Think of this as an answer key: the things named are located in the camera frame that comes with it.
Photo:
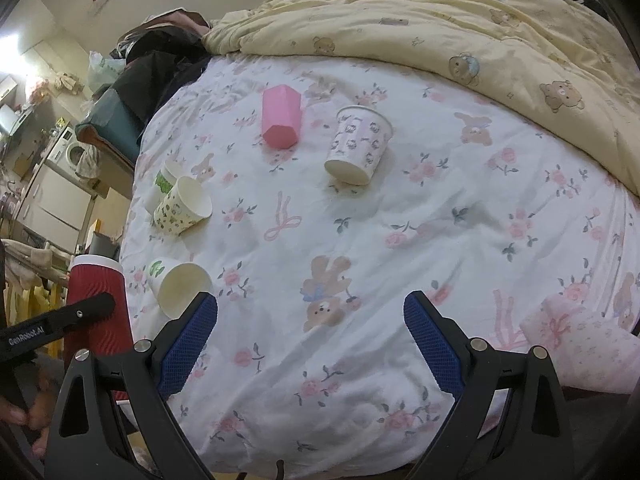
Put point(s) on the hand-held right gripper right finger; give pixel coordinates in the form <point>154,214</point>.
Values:
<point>434,345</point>

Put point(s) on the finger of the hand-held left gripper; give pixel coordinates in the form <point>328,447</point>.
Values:
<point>82,312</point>

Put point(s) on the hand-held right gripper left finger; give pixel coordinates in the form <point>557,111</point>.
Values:
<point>190,345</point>

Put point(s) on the red ribbed cup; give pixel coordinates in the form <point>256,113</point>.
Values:
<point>95,280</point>

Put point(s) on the white cup with green logo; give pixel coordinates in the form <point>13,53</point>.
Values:
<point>181,281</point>

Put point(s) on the green floral paper cup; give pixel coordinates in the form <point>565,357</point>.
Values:
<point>182,206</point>

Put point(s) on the pink bow paper cup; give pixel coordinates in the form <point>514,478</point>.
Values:
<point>582,347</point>

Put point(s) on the white cup with green band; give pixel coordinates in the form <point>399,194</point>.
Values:
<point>162,180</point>

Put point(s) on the white patterned paper cup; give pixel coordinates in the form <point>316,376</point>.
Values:
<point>357,145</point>

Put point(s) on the pink faceted cup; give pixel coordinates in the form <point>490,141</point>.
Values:
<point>282,117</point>

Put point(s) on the person's left hand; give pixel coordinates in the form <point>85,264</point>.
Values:
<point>31,412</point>

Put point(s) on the yellow hanging cloth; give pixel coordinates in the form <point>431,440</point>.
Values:
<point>27,300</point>

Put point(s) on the dark grey container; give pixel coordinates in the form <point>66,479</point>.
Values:
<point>102,246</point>

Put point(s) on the floral white bed sheet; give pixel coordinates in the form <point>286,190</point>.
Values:
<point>400,260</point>

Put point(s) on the white cabinet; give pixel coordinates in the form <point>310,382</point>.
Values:
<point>52,205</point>

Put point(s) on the white washing machine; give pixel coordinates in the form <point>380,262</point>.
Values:
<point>70,152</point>

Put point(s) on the teal storage box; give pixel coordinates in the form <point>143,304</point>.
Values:
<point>110,117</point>

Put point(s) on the translucent plastic bag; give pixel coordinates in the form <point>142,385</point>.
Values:
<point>102,70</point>

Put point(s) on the dark clothes pile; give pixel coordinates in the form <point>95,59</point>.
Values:
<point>160,62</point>

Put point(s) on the yellow bear print quilt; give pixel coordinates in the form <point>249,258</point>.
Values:
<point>400,10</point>

